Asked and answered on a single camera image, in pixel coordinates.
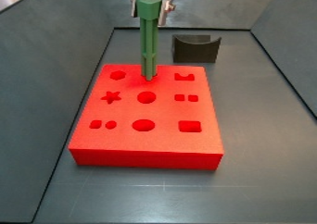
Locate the green three prong peg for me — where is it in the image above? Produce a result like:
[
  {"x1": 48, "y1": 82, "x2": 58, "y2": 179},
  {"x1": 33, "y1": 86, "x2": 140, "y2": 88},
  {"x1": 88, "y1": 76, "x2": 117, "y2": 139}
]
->
[{"x1": 136, "y1": 0, "x2": 160, "y2": 81}]

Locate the red shape sorting board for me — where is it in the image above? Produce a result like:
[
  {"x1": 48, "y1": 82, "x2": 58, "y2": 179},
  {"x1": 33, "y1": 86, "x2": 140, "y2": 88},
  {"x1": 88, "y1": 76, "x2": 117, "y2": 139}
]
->
[{"x1": 68, "y1": 65, "x2": 224, "y2": 170}]

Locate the black curved stand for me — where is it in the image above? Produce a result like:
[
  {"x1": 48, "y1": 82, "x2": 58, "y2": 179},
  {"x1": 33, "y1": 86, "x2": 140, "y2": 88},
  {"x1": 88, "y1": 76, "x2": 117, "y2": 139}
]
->
[{"x1": 172, "y1": 34, "x2": 222, "y2": 63}]

